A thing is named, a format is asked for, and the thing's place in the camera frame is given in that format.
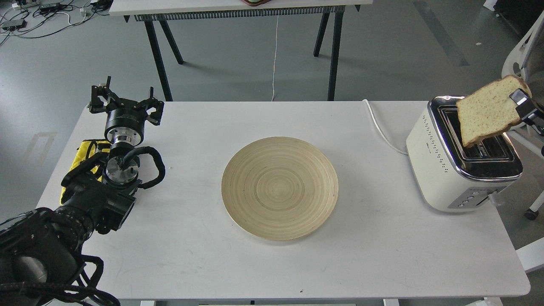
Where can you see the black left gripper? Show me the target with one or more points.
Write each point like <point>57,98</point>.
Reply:
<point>125,119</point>

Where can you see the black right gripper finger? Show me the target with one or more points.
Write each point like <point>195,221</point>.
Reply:
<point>528,111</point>

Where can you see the slice of bread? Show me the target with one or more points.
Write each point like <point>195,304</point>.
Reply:
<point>489,111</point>

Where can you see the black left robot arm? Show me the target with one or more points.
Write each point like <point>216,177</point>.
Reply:
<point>42,250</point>

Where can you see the white chrome toaster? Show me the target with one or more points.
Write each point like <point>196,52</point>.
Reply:
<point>453,178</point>

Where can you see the white office chair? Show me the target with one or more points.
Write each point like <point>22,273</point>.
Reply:
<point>526,61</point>

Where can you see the yellow cloth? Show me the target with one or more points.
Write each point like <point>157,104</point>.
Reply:
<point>86,150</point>

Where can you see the white background table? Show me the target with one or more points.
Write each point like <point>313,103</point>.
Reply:
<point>163,11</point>

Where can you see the brown object on background table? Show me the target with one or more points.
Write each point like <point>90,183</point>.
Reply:
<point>255,2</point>

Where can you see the round bamboo plate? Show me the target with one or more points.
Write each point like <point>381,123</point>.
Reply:
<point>279,188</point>

